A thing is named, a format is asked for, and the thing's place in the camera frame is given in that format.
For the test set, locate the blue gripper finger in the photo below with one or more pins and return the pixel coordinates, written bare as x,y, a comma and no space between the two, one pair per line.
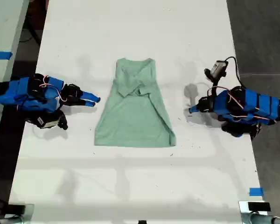
194,112
194,108
89,96
84,102

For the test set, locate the pale green T-shirt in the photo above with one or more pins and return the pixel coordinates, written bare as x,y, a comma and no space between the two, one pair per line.
133,116

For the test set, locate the blue and black robot arm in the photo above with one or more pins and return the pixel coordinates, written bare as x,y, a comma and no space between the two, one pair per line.
14,93
256,105

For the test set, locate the long blue tape strip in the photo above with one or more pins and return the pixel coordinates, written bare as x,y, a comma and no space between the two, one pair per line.
0,55

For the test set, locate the white side table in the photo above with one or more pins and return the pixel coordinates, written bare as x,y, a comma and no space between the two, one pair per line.
4,35

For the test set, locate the short blue tape piece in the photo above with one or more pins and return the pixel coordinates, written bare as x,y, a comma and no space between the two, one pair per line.
256,191

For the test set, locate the metal table clamp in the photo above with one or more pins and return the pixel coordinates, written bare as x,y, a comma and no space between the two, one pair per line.
28,213
243,212

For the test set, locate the small black box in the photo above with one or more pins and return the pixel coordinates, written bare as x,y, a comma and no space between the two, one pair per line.
16,208
259,206

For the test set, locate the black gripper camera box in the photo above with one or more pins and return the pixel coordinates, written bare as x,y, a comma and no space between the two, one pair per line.
49,121
218,69

